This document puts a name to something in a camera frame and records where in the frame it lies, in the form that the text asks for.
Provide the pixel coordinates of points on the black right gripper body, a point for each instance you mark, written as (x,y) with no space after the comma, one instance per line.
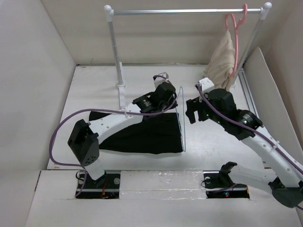
(204,112)

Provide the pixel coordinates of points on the aluminium rail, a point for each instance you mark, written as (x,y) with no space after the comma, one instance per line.
(247,92)
(109,189)

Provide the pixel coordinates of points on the blue clothes hanger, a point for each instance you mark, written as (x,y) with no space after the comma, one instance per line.
(180,111)

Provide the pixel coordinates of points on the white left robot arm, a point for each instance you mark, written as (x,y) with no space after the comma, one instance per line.
(86,137)

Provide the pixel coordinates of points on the aluminium rail front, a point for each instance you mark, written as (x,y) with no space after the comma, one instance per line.
(109,189)

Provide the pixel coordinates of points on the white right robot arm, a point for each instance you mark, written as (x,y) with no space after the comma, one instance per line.
(286,181)

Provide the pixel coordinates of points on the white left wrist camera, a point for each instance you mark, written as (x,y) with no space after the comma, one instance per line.
(160,78)

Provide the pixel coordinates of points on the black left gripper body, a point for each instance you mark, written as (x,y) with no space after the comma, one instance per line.
(166,105)

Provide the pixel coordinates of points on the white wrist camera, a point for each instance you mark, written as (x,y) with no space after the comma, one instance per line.
(160,78)
(204,85)

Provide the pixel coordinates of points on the beige garment on hanger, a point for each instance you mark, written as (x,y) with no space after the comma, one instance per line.
(221,66)

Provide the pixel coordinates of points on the white metal clothes rack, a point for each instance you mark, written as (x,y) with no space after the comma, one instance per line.
(182,40)

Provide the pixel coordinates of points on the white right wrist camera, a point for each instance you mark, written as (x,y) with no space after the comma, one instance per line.
(204,85)

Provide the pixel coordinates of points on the aluminium rail right side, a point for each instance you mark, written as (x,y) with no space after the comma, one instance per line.
(247,92)

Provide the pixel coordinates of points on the black trousers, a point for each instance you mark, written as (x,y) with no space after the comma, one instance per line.
(158,134)

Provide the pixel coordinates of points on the pink clothes hanger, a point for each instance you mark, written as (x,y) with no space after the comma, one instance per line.
(235,37)

